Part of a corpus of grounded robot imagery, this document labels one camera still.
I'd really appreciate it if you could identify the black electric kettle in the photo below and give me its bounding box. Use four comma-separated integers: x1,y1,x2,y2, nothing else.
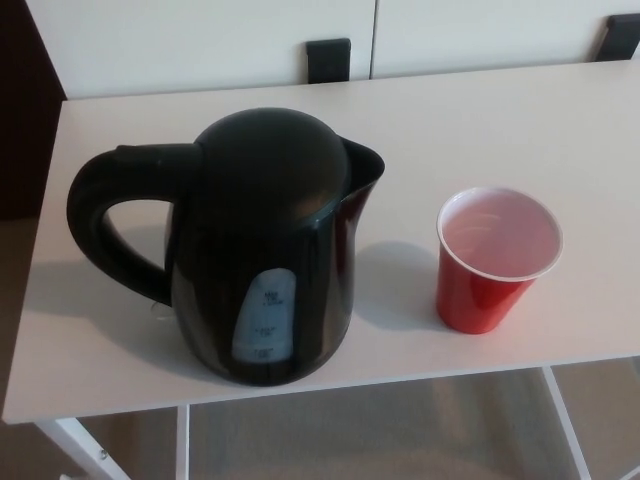
66,107,387,388

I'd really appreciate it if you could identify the red plastic cup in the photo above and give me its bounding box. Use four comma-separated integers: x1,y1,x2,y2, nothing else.
435,185,565,334

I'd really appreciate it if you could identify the small clear plastic piece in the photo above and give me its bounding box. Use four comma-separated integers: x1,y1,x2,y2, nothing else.
148,298,174,322

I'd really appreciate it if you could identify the white metal-framed table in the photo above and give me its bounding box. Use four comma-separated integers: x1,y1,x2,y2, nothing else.
0,59,640,480

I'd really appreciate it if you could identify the white cabinet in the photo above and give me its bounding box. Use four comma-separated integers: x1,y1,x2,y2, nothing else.
24,0,640,101

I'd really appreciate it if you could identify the dark brown door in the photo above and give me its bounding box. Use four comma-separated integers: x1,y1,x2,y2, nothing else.
0,0,67,222

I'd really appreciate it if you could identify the black cabinet handle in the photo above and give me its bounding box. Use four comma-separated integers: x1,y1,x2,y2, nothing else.
305,36,353,85
598,13,640,64

